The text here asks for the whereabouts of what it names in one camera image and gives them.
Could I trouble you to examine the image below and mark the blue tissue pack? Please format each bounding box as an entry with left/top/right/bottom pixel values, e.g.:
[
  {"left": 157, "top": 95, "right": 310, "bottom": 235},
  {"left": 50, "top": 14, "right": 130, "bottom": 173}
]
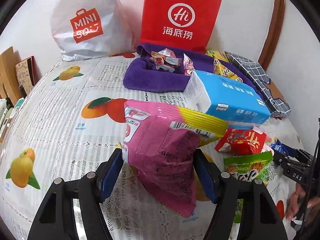
[{"left": 183, "top": 70, "right": 271, "bottom": 129}]

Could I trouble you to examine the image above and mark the small red snack packet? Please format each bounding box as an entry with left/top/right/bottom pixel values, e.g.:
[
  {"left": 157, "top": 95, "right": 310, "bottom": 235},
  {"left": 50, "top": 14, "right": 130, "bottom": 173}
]
[{"left": 215, "top": 128, "right": 266, "bottom": 156}]

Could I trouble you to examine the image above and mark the white pink wafer packet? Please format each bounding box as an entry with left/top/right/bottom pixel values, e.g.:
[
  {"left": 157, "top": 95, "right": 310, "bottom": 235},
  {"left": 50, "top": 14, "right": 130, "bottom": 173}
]
[{"left": 183, "top": 54, "right": 195, "bottom": 76}]

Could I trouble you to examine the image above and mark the red paper Haidilao bag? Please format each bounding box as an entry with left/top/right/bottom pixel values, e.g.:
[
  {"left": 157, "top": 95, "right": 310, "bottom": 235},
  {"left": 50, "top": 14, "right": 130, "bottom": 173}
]
[{"left": 140, "top": 0, "right": 222, "bottom": 53}]

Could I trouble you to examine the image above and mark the grey checked folded cloth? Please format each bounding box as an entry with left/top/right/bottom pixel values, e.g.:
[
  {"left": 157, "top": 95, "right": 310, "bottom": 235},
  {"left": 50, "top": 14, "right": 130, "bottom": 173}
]
[{"left": 225, "top": 51, "right": 291, "bottom": 118}]

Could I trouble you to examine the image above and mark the person right hand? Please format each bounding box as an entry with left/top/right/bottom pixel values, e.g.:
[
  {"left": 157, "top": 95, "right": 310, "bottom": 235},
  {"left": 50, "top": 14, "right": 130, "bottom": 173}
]
[{"left": 285, "top": 183, "right": 319, "bottom": 224}]

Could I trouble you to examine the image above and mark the wooden rack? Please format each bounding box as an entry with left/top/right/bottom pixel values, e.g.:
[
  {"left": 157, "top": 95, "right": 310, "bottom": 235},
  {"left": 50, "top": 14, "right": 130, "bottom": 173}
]
[{"left": 0, "top": 47, "right": 22, "bottom": 105}]

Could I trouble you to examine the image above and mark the dark blue snack packet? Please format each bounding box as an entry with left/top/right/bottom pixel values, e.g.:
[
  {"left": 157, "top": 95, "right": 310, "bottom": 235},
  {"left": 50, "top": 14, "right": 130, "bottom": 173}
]
[{"left": 270, "top": 139, "right": 298, "bottom": 158}]

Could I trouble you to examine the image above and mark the green snack packet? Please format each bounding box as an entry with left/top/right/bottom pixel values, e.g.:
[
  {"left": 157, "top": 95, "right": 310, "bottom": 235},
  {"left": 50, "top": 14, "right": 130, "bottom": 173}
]
[{"left": 223, "top": 151, "right": 275, "bottom": 223}]

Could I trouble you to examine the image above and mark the lychee jelly snack packet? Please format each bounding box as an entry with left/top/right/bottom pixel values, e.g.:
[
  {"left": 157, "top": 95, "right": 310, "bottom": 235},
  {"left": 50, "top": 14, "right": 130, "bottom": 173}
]
[{"left": 150, "top": 48, "right": 182, "bottom": 73}]

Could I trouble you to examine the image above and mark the pink magenta snack bag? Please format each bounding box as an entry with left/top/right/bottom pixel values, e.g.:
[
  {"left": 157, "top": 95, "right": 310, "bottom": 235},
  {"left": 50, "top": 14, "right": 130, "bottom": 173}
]
[{"left": 122, "top": 100, "right": 228, "bottom": 217}]

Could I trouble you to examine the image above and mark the brown wooden door frame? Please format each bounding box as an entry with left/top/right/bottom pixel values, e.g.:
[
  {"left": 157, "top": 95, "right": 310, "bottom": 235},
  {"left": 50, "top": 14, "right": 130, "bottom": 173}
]
[{"left": 258, "top": 0, "right": 286, "bottom": 70}]

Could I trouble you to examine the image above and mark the brown patterned box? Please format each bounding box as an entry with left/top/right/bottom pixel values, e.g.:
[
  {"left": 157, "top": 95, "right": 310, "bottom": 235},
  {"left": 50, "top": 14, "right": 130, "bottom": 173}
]
[{"left": 15, "top": 56, "right": 38, "bottom": 95}]

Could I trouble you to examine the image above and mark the yellow snack bag behind cloth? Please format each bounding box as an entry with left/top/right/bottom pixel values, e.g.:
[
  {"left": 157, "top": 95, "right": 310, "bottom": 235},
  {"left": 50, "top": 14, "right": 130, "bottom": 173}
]
[{"left": 206, "top": 48, "right": 230, "bottom": 63}]

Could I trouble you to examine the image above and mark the purple cloth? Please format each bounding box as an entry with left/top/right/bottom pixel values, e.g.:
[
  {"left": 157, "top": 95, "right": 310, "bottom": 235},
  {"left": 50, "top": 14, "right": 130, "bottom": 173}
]
[{"left": 122, "top": 42, "right": 263, "bottom": 98}]

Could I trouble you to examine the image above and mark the white Miniso plastic bag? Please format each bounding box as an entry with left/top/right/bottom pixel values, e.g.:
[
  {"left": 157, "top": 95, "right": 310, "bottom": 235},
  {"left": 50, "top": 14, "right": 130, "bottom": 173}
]
[{"left": 50, "top": 0, "right": 135, "bottom": 61}]

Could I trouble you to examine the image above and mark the yellow cracker snack packet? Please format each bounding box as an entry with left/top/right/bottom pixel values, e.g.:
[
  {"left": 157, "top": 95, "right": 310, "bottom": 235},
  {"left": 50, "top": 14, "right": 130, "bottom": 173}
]
[{"left": 213, "top": 57, "right": 243, "bottom": 82}]

